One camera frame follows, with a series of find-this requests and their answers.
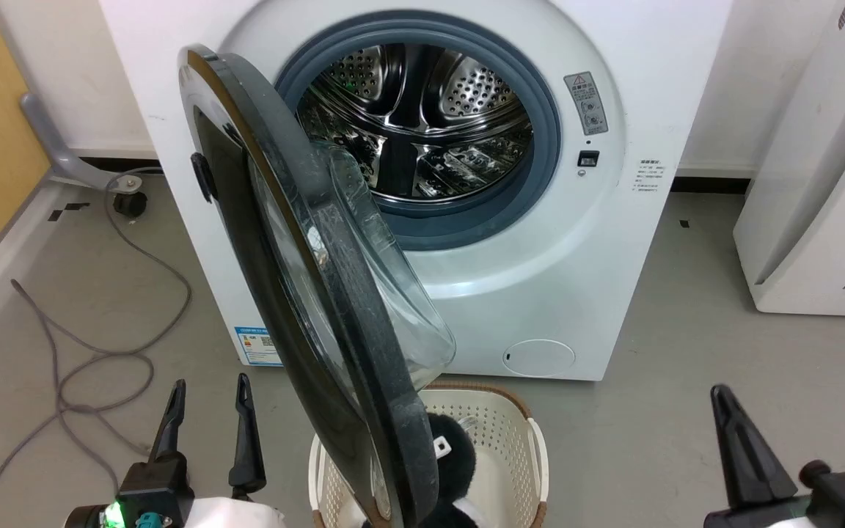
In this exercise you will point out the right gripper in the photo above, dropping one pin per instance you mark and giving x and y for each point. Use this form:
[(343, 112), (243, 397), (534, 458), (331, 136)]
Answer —
[(767, 516)]

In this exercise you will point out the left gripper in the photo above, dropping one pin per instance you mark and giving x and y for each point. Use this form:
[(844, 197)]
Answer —
[(158, 491)]

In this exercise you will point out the black-rimmed glass washer door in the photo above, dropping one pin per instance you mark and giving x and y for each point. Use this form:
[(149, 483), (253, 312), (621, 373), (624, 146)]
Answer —
[(334, 293)]

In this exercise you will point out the white front-load washing machine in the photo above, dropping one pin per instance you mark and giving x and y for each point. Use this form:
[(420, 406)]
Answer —
[(584, 249)]

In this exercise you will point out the black door latch socket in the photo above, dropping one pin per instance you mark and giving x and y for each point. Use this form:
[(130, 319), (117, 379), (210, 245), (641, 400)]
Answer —
[(588, 158)]

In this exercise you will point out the grey rubber door gasket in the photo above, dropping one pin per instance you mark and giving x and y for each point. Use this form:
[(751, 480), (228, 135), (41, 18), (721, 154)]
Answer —
[(540, 147)]

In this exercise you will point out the blue energy label sticker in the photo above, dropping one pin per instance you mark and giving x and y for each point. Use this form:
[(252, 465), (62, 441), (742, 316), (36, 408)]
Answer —
[(260, 346)]

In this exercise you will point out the black caster wheel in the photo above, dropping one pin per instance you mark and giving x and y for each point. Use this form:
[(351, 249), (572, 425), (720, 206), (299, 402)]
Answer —
[(130, 203)]

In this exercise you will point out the black and white plush toy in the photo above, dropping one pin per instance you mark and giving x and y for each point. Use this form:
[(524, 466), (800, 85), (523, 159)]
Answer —
[(455, 458)]

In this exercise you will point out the white air purifier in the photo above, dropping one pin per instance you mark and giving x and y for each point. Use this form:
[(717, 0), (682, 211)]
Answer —
[(818, 220)]

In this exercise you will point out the round white filter cover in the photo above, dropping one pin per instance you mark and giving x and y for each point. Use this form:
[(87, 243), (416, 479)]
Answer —
[(538, 358)]

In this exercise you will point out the cream perforated laundry basket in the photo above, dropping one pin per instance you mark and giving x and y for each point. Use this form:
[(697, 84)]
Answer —
[(503, 455)]

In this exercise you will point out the grey metal stand leg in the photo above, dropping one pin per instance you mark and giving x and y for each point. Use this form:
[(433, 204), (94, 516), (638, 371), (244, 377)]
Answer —
[(63, 158)]

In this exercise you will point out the small text sticker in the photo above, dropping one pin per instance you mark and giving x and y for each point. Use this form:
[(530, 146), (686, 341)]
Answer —
[(648, 174)]

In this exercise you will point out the stainless steel washer drum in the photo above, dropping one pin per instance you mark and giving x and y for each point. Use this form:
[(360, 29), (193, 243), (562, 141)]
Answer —
[(422, 110)]

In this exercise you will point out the grey warning sticker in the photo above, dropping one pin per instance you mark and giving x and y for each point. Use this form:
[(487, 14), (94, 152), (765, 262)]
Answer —
[(586, 103)]

